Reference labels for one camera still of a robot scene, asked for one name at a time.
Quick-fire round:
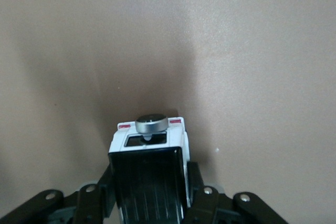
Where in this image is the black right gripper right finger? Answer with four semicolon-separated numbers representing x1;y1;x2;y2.
183;161;297;224

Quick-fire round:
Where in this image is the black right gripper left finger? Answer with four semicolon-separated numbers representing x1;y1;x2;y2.
0;164;118;224

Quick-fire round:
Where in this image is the white toy pickup truck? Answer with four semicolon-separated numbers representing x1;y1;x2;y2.
108;113;191;224

